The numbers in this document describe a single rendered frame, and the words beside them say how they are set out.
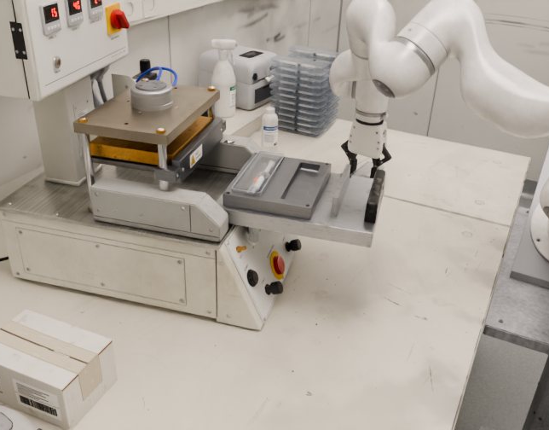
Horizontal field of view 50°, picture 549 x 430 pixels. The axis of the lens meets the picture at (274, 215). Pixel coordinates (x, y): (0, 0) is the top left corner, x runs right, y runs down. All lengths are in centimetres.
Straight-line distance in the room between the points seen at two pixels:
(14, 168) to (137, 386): 80
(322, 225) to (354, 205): 10
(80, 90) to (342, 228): 59
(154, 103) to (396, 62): 45
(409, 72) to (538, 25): 225
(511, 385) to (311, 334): 125
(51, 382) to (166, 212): 34
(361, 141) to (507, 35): 182
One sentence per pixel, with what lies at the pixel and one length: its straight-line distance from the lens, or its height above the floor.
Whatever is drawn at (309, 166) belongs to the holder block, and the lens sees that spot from 121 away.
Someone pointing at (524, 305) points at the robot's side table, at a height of 75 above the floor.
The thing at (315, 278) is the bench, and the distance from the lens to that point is 128.
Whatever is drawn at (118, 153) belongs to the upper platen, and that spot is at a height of 104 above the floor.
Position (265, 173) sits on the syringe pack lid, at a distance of 114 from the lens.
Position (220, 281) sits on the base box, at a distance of 109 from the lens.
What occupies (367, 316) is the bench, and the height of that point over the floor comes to 75.
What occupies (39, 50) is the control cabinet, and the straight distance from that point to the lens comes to 109.
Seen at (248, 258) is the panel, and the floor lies 86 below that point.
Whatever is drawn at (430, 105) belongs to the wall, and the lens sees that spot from 351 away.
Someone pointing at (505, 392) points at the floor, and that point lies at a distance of 225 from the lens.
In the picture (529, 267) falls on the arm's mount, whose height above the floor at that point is 78.
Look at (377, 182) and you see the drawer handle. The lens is 112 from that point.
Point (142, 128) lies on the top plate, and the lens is 106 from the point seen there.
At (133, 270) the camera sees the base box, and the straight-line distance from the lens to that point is 116.
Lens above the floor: 150
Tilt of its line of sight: 30 degrees down
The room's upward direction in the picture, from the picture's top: 2 degrees clockwise
